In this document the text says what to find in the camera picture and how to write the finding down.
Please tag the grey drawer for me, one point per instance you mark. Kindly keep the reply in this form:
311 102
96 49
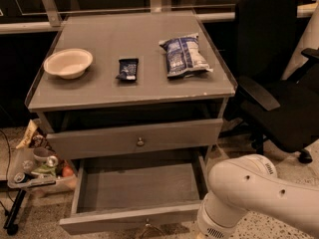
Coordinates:
126 193
135 139

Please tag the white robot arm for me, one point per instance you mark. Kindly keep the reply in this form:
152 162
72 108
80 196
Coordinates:
250 183

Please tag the grey wooden drawer cabinet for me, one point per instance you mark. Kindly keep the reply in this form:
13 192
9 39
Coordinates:
99 100

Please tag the grey top drawer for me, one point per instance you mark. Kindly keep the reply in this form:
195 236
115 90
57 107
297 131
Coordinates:
135 139

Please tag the dark blue snack bar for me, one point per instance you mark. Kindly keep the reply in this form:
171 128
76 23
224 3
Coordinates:
128 69

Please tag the blue white chip bag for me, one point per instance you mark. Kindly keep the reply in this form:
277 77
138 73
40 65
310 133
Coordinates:
183 58

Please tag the white paper bowl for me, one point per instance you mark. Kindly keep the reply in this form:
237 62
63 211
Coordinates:
68 64

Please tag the red apple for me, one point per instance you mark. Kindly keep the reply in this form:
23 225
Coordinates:
67 171

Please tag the metal railing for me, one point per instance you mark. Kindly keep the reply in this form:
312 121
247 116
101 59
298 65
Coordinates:
36 16

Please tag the black office chair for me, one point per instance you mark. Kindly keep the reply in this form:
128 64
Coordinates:
283 111

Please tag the yellow snack bag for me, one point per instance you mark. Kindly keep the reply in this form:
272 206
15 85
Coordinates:
29 132

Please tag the clear plastic bin of snacks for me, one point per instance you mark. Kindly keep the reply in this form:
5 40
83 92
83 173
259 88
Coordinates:
38 168

